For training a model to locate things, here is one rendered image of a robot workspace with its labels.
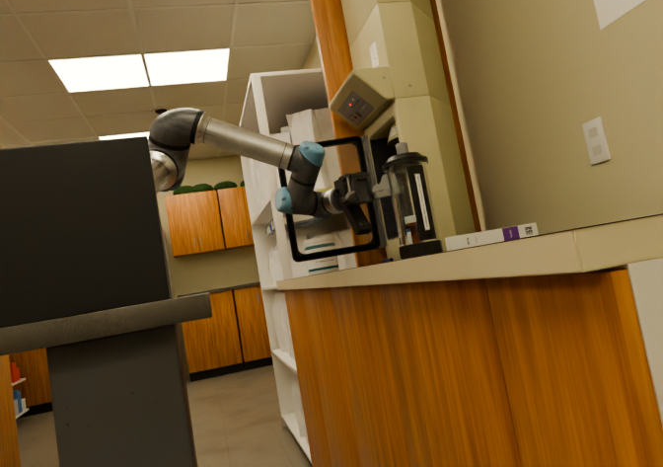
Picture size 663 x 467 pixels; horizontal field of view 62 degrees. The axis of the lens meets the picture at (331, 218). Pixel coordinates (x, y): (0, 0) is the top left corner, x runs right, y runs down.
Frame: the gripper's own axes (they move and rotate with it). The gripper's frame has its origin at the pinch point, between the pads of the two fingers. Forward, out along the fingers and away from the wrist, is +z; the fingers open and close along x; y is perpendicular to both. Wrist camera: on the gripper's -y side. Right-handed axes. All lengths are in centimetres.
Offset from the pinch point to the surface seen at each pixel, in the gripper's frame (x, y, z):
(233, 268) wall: 141, 4, -554
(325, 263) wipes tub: 26, -14, -86
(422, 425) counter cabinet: -20, -48, 28
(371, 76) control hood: 13.2, 36.2, -13.3
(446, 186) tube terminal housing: 29.5, 1.1, -8.7
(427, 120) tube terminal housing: 27.6, 21.2, -9.3
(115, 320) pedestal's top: -69, -19, 23
